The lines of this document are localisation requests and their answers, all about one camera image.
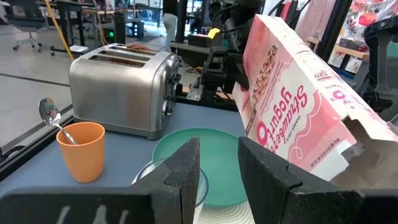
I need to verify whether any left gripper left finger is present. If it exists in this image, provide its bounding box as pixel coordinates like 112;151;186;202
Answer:
130;136;201;224

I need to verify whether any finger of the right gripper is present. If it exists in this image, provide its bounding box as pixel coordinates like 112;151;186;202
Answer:
238;62;251;91
224;51;240;90

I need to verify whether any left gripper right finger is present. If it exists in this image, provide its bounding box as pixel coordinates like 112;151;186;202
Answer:
238;136;364;224

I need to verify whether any pink strawberry yogurt cereal box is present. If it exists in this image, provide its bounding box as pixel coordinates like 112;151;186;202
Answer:
232;14;398;190

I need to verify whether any brown bagel half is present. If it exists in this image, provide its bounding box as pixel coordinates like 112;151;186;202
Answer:
126;42;152;52

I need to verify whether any black perforated electronics box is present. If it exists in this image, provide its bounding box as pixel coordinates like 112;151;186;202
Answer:
187;33;216;48

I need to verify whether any clear drinking glass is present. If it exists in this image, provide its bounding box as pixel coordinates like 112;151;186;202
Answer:
132;158;210;224

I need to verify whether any metal mounting plate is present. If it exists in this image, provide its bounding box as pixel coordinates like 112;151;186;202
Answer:
186;83;206;101

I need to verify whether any green round plate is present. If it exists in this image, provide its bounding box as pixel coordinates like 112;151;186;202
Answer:
151;127;249;208

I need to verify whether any white round placemat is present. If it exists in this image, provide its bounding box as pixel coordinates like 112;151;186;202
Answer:
198;201;256;224

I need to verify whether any person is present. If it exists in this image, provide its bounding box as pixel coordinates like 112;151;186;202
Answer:
162;0;180;53

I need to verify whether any orange plastic cup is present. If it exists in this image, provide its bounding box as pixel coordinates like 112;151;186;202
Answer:
55;121;106;184

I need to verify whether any silver four-slot toaster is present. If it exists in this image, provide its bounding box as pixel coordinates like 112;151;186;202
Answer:
68;42;182;140

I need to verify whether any black computer tower green light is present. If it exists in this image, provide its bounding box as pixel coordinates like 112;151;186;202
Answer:
102;10;127;45

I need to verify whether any black equipment stand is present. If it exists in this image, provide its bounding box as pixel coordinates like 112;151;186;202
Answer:
362;15;398;113

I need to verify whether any floral print cloth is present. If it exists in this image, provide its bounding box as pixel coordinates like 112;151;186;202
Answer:
340;0;398;52

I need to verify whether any metal spoon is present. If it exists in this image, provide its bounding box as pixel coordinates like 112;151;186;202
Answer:
38;98;78;146

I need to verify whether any black-legged workbench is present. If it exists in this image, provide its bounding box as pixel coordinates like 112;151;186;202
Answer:
51;0;162;57

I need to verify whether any office chair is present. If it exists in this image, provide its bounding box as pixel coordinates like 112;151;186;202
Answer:
4;0;44;53

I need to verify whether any yellow cable tag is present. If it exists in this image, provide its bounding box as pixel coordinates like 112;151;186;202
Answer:
207;27;221;40

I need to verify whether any black diagonal frame strut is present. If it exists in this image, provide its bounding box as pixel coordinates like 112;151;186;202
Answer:
315;0;354;62

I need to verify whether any yellow floor cable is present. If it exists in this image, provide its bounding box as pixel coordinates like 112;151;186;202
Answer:
44;0;75;62

